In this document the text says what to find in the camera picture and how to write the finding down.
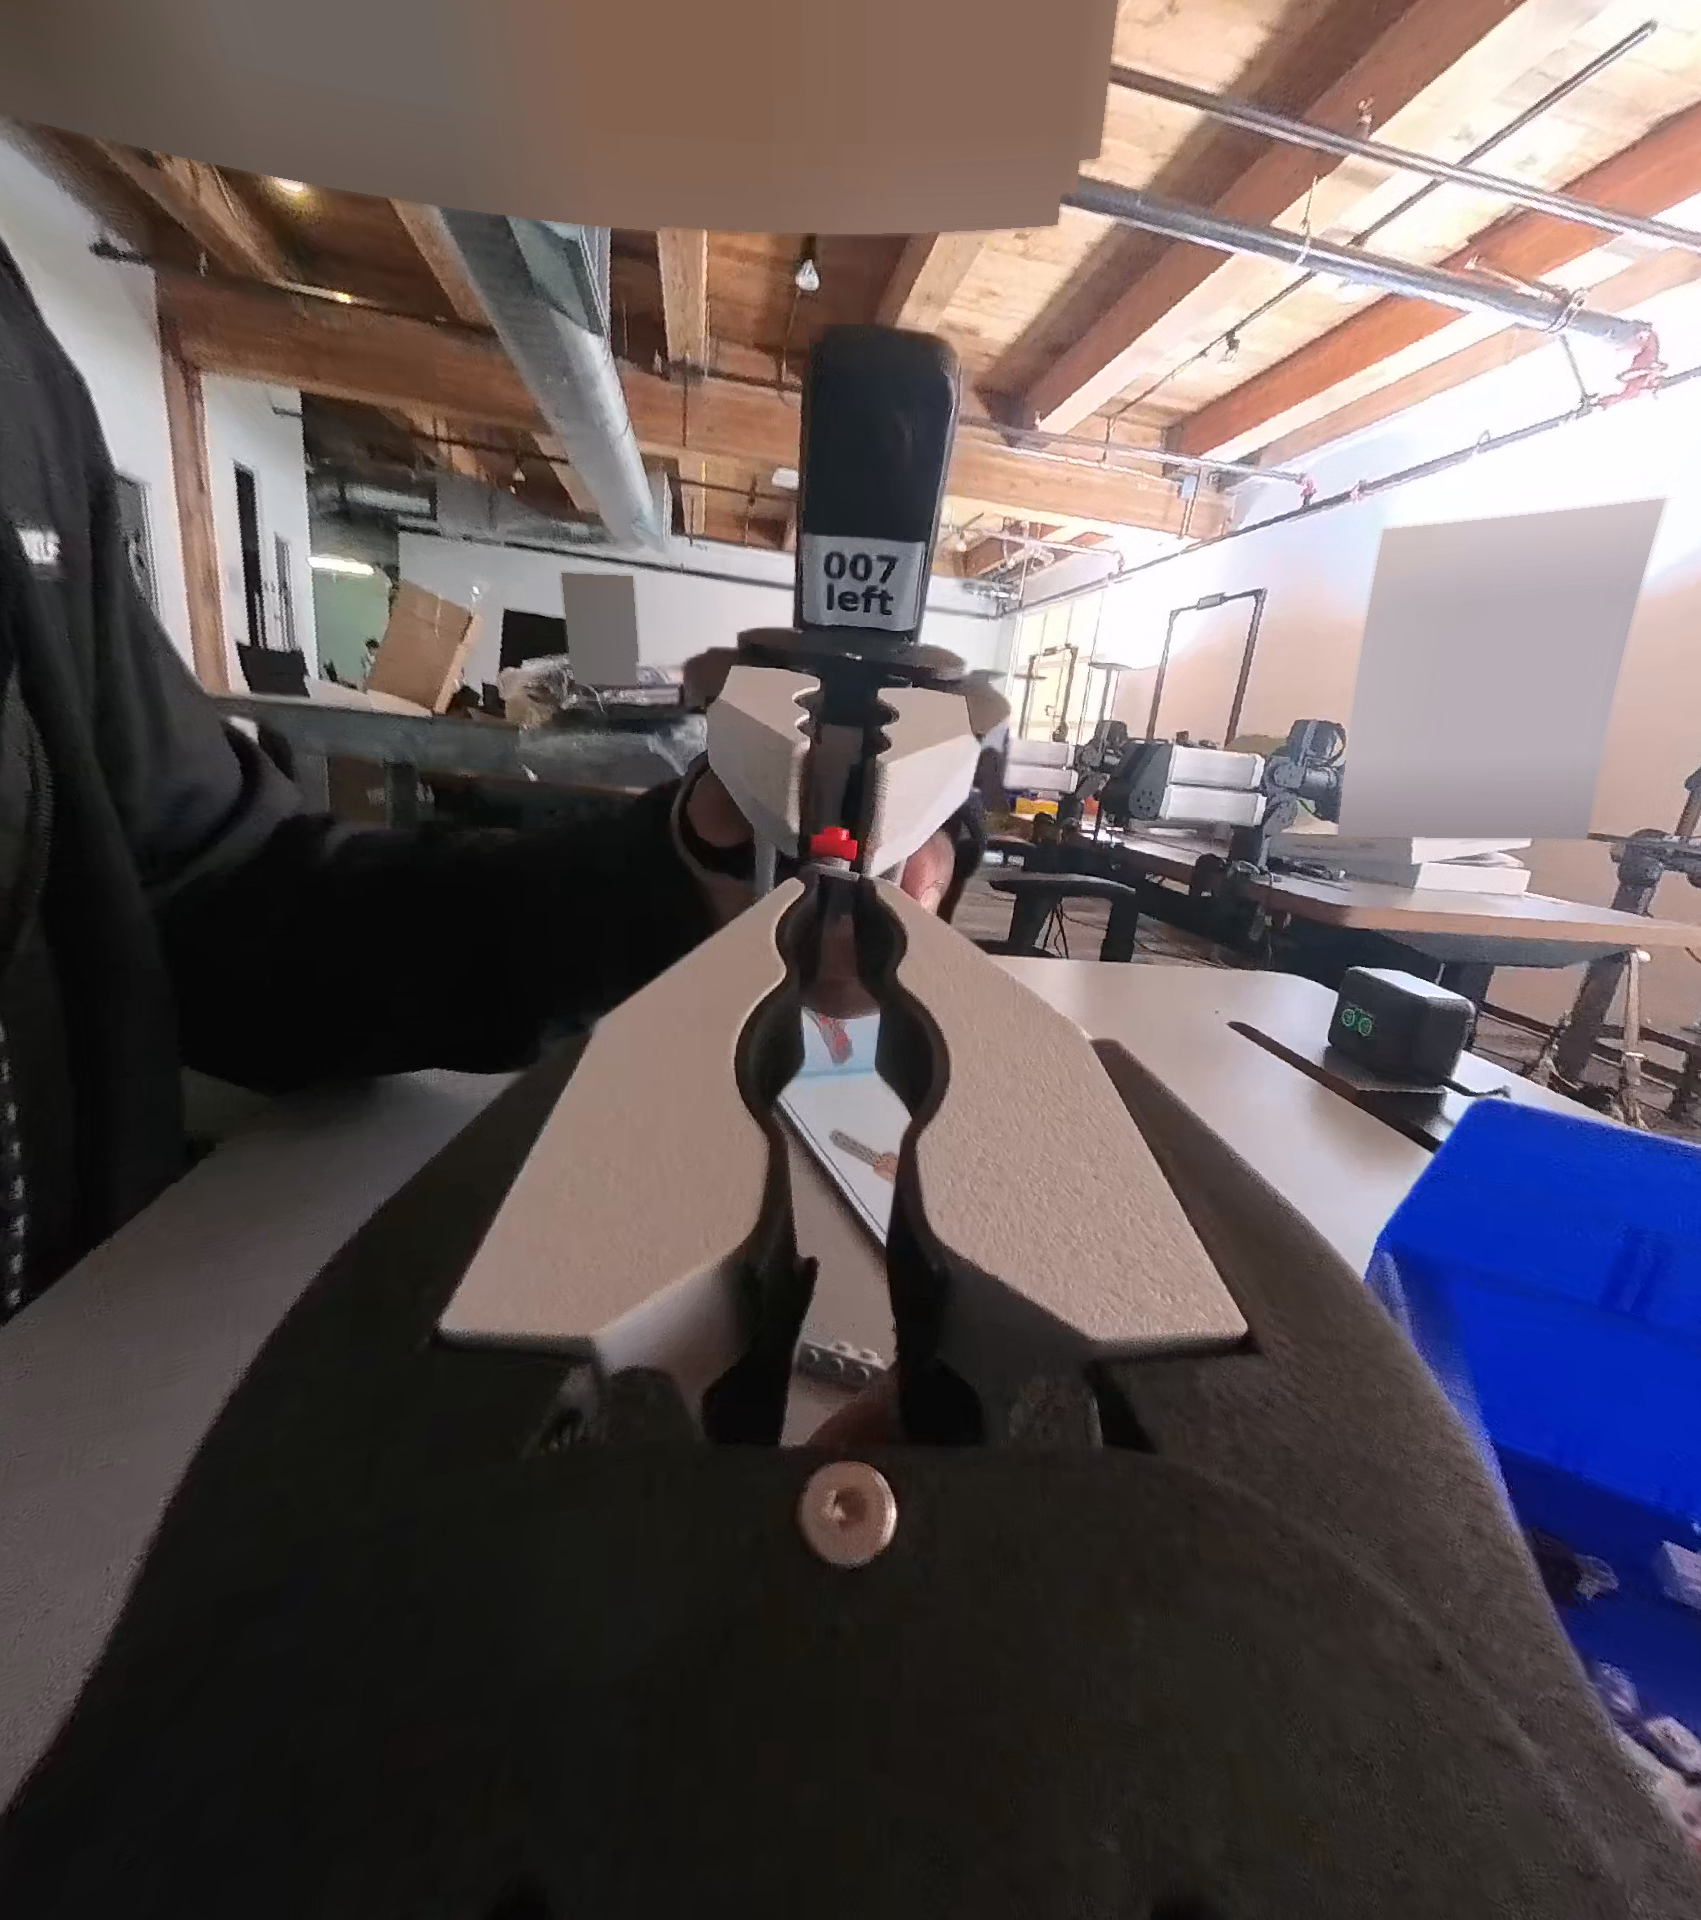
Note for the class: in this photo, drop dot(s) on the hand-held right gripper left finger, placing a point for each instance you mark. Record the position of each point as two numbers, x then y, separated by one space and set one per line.
611 1186

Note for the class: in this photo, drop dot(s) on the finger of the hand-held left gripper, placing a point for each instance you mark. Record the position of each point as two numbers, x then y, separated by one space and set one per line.
926 765
760 749

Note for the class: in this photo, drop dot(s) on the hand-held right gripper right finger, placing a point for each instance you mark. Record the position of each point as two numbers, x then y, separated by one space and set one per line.
1061 1186

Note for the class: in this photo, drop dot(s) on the red toy brick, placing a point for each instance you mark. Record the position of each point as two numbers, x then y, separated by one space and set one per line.
831 839

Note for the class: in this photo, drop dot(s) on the grey toy brick plate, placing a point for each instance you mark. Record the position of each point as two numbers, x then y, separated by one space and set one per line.
834 868

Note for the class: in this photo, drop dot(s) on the blue plastic bin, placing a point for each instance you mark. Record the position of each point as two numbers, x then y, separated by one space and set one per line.
1615 1320

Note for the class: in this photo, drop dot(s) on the person's left forearm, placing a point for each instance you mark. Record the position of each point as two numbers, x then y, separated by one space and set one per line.
416 930

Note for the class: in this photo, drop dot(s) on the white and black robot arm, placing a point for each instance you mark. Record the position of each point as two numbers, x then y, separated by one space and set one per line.
1194 779

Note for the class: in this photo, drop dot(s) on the grey desk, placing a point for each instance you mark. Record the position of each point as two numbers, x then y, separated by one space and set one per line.
1165 1020

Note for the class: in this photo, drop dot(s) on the person's left hand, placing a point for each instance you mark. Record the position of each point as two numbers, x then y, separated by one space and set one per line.
722 853

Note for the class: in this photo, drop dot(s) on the plastic-wrapped dark bundle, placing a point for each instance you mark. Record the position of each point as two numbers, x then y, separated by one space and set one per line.
596 705

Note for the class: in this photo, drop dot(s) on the black office chair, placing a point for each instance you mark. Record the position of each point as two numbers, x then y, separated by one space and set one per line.
1076 891

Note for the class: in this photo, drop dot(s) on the pale instruction booklet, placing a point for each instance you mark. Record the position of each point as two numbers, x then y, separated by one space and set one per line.
844 1138

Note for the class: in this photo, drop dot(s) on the black monitor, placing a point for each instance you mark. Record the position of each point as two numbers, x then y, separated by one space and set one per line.
534 638

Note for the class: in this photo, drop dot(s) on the long grey studded plate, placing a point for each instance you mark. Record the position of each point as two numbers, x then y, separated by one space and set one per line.
844 1362

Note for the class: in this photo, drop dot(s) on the steel workbench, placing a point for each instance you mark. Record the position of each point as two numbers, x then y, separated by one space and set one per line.
416 736

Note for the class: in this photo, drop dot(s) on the black cube device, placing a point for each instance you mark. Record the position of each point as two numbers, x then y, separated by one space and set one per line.
1405 1020

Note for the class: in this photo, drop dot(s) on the white flat box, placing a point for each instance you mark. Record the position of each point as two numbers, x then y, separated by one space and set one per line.
1390 868

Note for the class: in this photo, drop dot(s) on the grey ceiling pipe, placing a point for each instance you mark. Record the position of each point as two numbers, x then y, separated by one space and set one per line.
1316 259

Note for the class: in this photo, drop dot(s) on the wooden work table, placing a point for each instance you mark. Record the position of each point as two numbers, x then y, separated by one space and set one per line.
1465 916

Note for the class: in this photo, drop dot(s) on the black ceiling pipe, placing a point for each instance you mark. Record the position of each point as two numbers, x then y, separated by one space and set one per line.
1390 142

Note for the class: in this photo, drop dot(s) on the silver ventilation duct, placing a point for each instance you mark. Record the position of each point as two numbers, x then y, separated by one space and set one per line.
580 389

